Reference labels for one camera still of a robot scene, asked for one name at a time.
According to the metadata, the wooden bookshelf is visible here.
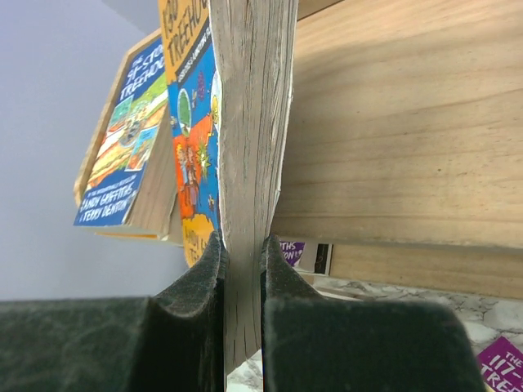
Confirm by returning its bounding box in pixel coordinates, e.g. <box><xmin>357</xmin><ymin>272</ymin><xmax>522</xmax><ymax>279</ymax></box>
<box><xmin>272</xmin><ymin>1</ymin><xmax>522</xmax><ymax>299</ymax></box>

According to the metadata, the orange 39-Storey Treehouse book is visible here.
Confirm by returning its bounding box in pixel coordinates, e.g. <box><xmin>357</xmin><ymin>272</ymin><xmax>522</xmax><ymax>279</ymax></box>
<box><xmin>95</xmin><ymin>211</ymin><xmax>183</xmax><ymax>247</ymax></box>

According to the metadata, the dark Three Days book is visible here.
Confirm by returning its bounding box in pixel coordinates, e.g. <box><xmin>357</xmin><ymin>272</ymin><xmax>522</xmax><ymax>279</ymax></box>
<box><xmin>314</xmin><ymin>243</ymin><xmax>333</xmax><ymax>275</ymax></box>

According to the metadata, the blue 91-Storey Treehouse book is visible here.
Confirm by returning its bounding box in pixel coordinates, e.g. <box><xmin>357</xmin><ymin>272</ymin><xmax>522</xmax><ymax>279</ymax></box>
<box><xmin>74</xmin><ymin>35</ymin><xmax>176</xmax><ymax>236</ymax></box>

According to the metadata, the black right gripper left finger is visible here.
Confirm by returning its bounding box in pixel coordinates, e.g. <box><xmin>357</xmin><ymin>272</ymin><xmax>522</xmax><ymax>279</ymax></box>
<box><xmin>1</xmin><ymin>234</ymin><xmax>226</xmax><ymax>391</ymax></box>

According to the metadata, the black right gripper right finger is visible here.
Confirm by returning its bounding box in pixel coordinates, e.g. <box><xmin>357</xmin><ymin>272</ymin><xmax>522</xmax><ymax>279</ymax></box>
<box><xmin>261</xmin><ymin>236</ymin><xmax>485</xmax><ymax>392</ymax></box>

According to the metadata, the purple 52-Storey Treehouse book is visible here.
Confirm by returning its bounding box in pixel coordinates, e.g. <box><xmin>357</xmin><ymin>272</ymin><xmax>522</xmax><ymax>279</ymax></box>
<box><xmin>279</xmin><ymin>240</ymin><xmax>318</xmax><ymax>273</ymax></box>

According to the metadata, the purple green bottom book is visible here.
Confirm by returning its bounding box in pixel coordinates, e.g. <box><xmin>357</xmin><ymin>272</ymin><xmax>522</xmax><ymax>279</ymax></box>
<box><xmin>477</xmin><ymin>336</ymin><xmax>522</xmax><ymax>392</ymax></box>

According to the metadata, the orange 130-Storey Treehouse book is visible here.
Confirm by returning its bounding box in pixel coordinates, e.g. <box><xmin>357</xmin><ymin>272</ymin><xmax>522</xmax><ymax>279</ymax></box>
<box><xmin>158</xmin><ymin>1</ymin><xmax>298</xmax><ymax>372</ymax></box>

